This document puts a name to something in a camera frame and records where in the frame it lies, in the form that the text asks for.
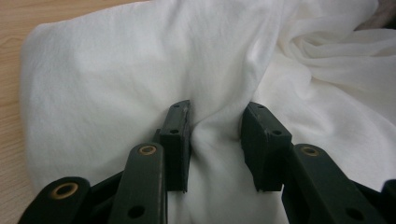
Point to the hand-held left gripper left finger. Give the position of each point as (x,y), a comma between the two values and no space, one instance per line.
(176,146)

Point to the white skirt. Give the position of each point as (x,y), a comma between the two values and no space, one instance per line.
(109,77)

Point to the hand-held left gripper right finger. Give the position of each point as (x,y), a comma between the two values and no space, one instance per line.
(264,146)

